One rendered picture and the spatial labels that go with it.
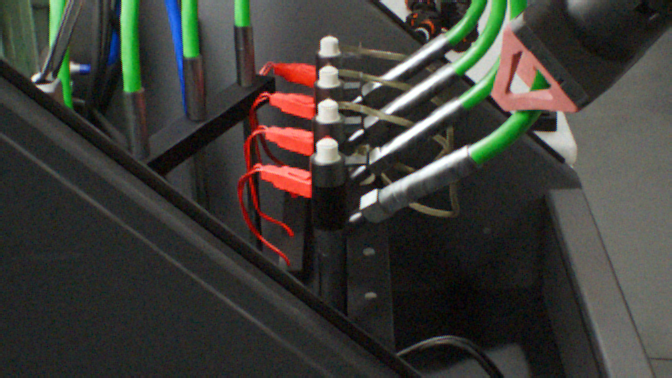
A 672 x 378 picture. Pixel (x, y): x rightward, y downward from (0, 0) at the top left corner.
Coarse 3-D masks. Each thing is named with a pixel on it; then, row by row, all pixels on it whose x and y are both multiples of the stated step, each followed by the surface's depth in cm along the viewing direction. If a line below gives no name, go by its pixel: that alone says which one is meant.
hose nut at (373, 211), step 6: (372, 192) 92; (378, 192) 92; (366, 198) 92; (372, 198) 92; (378, 198) 91; (366, 204) 92; (372, 204) 91; (378, 204) 91; (366, 210) 92; (372, 210) 91; (378, 210) 91; (384, 210) 91; (366, 216) 92; (372, 216) 92; (378, 216) 91; (384, 216) 92; (390, 216) 92; (372, 222) 92; (378, 222) 93
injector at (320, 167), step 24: (312, 168) 101; (336, 168) 101; (312, 192) 102; (336, 192) 102; (312, 216) 103; (336, 216) 102; (360, 216) 103; (336, 240) 103; (336, 264) 105; (336, 288) 106
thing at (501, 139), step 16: (64, 0) 95; (64, 64) 98; (64, 80) 98; (544, 80) 83; (64, 96) 99; (528, 112) 84; (512, 128) 85; (528, 128) 85; (480, 144) 87; (496, 144) 86; (480, 160) 87
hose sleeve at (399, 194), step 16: (448, 160) 88; (464, 160) 87; (416, 176) 89; (432, 176) 89; (448, 176) 88; (464, 176) 88; (384, 192) 91; (400, 192) 90; (416, 192) 90; (432, 192) 90; (384, 208) 91; (400, 208) 91
